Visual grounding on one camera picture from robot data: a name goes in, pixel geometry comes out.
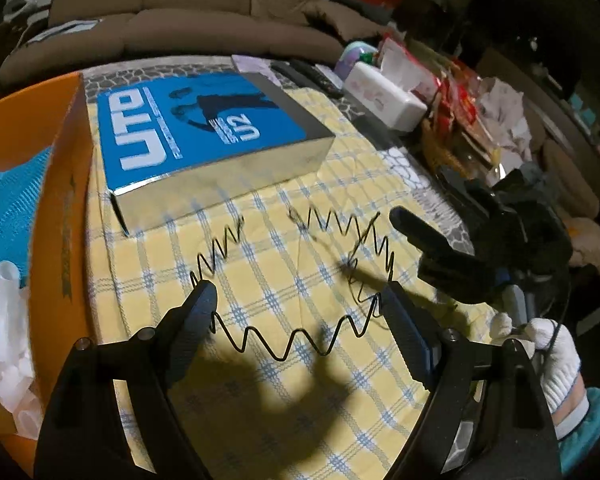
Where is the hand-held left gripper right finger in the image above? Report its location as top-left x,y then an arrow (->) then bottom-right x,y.
380,282 -> 563,480

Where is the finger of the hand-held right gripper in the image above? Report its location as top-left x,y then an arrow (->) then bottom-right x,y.
437,167 -> 501,226
389,207 -> 496,306

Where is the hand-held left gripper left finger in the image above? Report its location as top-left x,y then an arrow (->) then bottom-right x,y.
34,280 -> 218,480

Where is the black zigzag wire spring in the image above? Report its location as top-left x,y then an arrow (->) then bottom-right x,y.
190,212 -> 396,363

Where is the orange cardboard box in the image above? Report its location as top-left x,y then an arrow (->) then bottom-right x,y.
0,72 -> 98,476

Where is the person's right forearm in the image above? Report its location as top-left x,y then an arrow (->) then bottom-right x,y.
550,375 -> 600,476

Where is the person's right hand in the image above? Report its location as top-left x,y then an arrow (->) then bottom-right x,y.
490,312 -> 581,416

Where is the pile of wrappers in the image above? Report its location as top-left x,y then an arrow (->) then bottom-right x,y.
380,35 -> 531,171

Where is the yellow checked cloth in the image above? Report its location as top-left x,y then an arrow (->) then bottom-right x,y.
82,87 -> 496,480

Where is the white tissue box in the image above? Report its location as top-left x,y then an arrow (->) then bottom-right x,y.
344,61 -> 427,131

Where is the purple round container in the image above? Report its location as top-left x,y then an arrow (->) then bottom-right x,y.
336,41 -> 378,73

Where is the white plastic packaging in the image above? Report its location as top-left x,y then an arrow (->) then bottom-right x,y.
0,260 -> 43,441

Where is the black remote control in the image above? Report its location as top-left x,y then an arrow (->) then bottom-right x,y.
270,59 -> 346,99

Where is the blue U2 book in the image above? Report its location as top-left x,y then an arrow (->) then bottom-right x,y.
96,71 -> 335,233

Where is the brown cushion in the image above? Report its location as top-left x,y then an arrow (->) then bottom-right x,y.
305,0 -> 396,43

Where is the blue mesh cloth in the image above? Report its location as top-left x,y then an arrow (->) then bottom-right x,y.
0,147 -> 53,311

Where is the pale purple booklet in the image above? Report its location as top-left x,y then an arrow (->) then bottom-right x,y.
231,54 -> 281,86

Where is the white printed paper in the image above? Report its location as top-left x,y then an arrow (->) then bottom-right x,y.
27,19 -> 101,43

